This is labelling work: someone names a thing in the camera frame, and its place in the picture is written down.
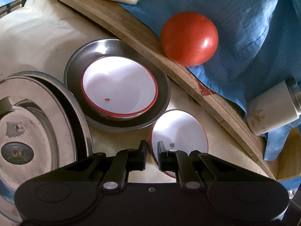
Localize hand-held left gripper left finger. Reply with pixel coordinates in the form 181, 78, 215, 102
58, 140, 149, 191

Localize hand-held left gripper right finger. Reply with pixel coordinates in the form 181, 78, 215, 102
157, 141, 248, 190

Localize white bowl red rim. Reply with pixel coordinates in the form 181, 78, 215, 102
149, 109, 209, 179
80, 56, 158, 121

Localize stainless steel plate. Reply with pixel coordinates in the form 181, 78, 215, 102
0, 75, 79, 224
14, 71, 95, 160

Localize stainless steel bowl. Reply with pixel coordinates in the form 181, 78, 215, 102
63, 38, 171, 132

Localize white thermos bottle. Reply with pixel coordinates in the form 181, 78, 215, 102
246, 77, 301, 136

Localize red tomato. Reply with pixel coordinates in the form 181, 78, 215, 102
160, 11, 219, 67

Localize light blue garment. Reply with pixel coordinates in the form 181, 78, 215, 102
0, 0, 301, 163

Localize black plastic crate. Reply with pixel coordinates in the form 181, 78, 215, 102
0, 0, 27, 17

